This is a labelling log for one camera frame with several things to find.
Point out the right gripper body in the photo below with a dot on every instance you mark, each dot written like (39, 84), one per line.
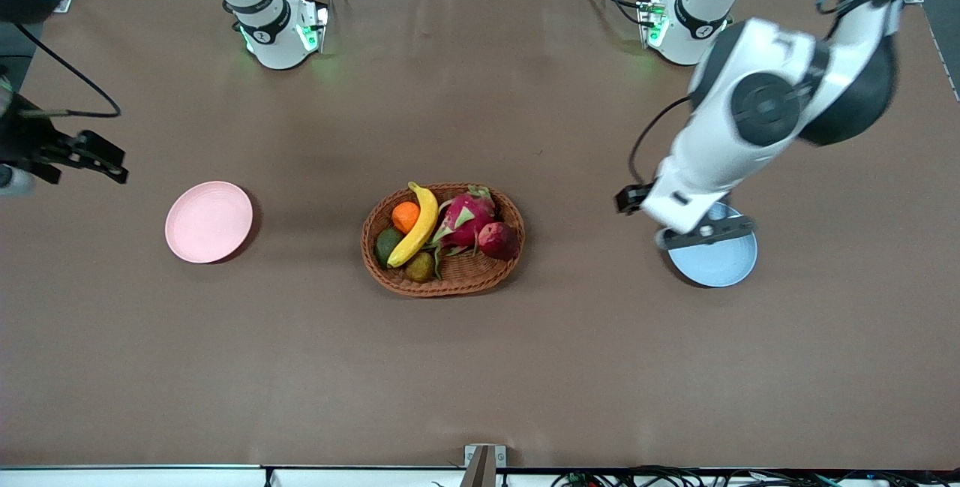
(24, 143)

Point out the red apple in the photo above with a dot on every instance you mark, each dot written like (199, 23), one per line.
(499, 241)

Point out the yellow banana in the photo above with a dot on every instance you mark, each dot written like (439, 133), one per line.
(420, 228)

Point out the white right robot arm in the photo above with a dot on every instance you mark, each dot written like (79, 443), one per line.
(277, 37)

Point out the light blue plate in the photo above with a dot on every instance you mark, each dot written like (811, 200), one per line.
(712, 268)

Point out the pink plate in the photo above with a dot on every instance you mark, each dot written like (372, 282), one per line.
(208, 222)

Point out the pink dragon fruit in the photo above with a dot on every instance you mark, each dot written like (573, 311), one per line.
(466, 218)

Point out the brown wicker basket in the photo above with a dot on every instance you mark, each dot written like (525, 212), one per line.
(480, 277)

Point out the brown table cover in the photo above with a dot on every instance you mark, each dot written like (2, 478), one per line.
(525, 367)

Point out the brown-green kiwi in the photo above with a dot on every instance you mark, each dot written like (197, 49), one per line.
(420, 268)

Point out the orange fruit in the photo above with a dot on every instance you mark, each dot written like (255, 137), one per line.
(403, 217)

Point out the green avocado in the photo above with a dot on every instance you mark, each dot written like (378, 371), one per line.
(385, 247)

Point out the grey metal table bracket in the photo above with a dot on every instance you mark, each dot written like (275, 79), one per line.
(484, 466)

